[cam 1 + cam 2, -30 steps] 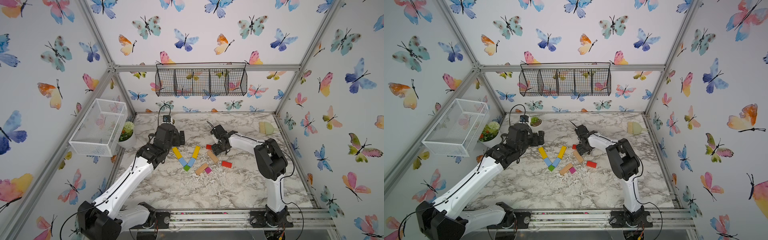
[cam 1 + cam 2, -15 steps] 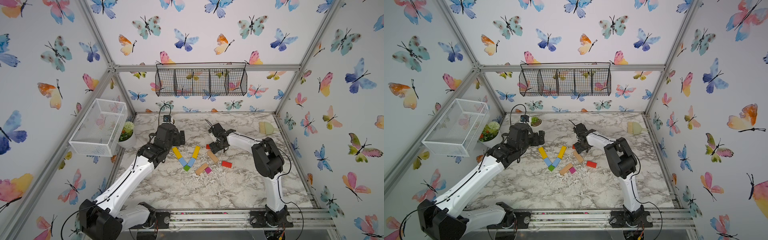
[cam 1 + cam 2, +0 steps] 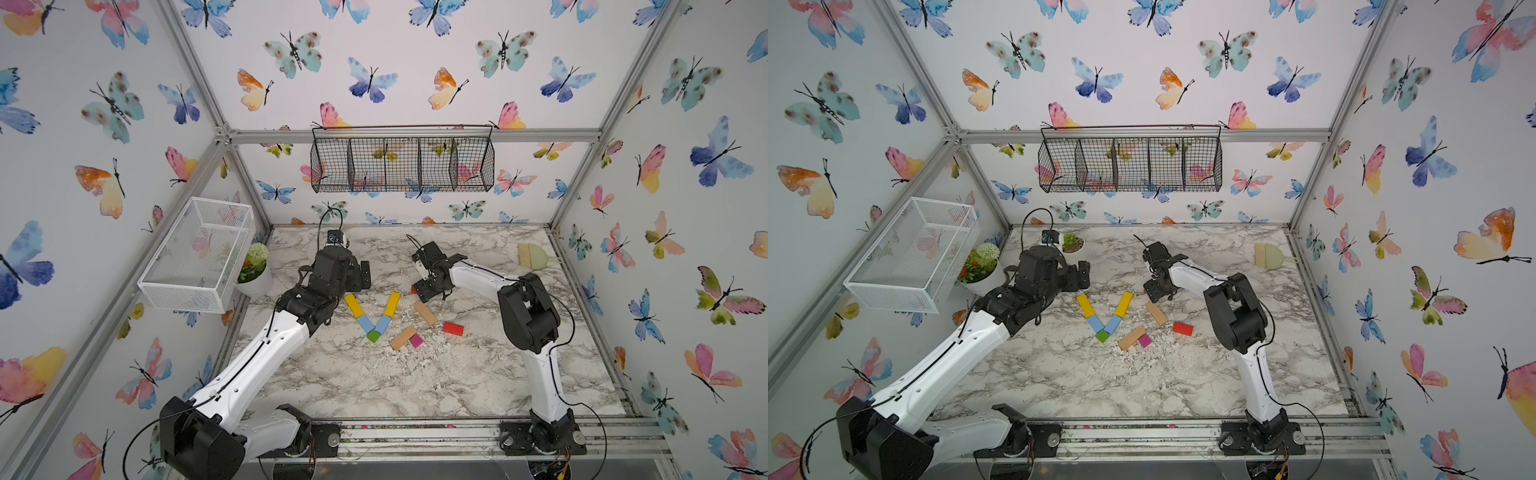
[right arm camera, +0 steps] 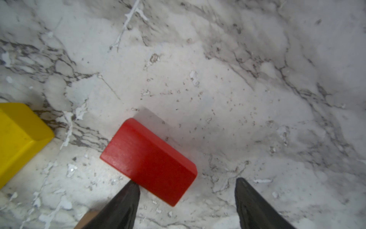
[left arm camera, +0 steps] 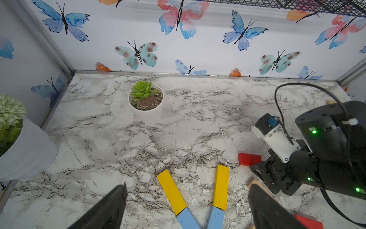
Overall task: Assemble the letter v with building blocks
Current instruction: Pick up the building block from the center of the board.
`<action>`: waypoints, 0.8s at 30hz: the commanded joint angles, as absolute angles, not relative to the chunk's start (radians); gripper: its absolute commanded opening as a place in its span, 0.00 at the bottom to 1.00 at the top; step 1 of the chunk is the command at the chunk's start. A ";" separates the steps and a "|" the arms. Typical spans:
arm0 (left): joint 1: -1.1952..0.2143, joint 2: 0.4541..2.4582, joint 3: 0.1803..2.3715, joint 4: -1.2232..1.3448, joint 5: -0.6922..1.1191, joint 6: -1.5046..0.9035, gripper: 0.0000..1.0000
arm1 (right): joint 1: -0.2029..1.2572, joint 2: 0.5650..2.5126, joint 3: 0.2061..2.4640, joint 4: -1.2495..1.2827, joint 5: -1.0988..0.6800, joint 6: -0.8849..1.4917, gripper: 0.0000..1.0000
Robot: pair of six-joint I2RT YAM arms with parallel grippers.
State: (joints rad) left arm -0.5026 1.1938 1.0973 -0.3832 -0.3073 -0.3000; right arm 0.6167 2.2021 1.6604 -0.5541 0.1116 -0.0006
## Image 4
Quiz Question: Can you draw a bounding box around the yellow block long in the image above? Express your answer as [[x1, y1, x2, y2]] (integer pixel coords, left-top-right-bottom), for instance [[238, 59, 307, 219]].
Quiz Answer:
[[1, 103, 55, 188]]

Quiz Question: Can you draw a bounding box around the natural wood block lower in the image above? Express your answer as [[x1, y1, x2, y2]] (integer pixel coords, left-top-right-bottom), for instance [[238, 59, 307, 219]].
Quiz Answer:
[[74, 211, 99, 229]]

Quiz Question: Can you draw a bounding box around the red block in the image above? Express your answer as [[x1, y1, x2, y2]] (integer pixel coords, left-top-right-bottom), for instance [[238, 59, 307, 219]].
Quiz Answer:
[[100, 118, 198, 207]]

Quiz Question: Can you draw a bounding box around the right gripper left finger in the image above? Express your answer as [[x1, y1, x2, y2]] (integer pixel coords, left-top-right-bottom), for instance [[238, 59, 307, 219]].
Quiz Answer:
[[82, 180, 141, 229]]

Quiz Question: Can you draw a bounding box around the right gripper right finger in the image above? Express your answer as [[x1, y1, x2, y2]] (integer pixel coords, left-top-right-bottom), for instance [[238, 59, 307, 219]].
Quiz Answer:
[[234, 177, 295, 229]]

